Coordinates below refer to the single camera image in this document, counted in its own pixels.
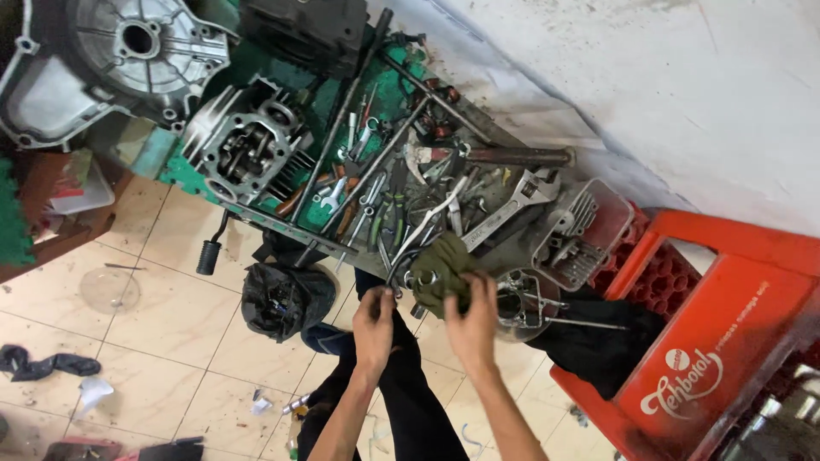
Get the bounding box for silver adjustable wrench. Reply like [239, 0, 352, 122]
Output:
[460, 168, 564, 253]

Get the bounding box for person's left hand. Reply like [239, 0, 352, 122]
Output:
[351, 286, 397, 380]

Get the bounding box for rusty brown metal pipe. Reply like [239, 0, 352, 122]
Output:
[410, 145, 577, 169]

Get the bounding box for black cloth strip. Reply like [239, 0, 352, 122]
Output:
[0, 344, 103, 384]

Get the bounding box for white plastic container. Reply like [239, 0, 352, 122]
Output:
[47, 160, 117, 216]

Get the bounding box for teal metal box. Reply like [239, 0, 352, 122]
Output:
[126, 123, 185, 181]

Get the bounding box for silver cylinder head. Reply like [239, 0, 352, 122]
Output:
[182, 77, 316, 207]

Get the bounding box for black plastic bag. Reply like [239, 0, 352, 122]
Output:
[241, 262, 339, 344]

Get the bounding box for heap of hand tools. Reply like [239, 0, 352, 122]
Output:
[314, 96, 513, 270]

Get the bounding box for thin steel rod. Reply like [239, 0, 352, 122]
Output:
[543, 316, 630, 333]

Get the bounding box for olive green rag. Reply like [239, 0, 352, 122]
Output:
[410, 231, 489, 320]

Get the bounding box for person's black trousers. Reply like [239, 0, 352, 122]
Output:
[296, 268, 472, 461]

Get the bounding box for dark curved metal tool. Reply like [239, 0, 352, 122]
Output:
[384, 246, 444, 301]

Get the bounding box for copper stator coil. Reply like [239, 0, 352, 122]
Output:
[410, 77, 463, 143]

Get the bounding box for long black metal rod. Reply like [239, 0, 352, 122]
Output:
[291, 8, 395, 223]

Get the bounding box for person's right hand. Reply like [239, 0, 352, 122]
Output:
[443, 271, 501, 376]

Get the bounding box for silver engine crankcase cover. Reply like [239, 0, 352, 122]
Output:
[0, 0, 233, 152]

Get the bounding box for clear plastic lid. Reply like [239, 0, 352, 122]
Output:
[79, 267, 142, 315]

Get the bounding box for kick starter lever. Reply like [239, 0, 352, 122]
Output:
[195, 210, 232, 277]

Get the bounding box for green turf mat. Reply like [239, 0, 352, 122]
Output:
[0, 156, 37, 268]

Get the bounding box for glass bowl with metal parts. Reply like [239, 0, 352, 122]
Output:
[495, 268, 566, 344]

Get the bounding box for white cable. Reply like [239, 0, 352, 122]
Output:
[389, 175, 470, 265]

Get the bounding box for brown wooden shelf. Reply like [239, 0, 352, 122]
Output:
[0, 149, 137, 284]

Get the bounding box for grey finned head cover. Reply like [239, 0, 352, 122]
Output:
[531, 177, 636, 293]

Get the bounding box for green-topped workbench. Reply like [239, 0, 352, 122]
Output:
[156, 35, 533, 276]

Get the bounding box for green handled pliers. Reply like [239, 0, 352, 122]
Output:
[368, 160, 412, 254]

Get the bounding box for silver combination wrench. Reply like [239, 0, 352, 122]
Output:
[319, 175, 351, 216]

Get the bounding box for steel T-handle wrench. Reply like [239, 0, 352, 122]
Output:
[319, 50, 495, 236]

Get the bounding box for black engine cylinder block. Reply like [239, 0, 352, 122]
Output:
[237, 0, 370, 79]

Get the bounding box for red plastic bottle crate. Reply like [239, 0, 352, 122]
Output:
[550, 207, 820, 461]

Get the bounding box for brown handled screwdriver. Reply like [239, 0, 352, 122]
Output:
[275, 172, 335, 219]

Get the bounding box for large black cloth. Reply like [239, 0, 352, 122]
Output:
[524, 296, 668, 402]

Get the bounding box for large white paper scrap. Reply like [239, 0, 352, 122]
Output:
[76, 376, 115, 418]

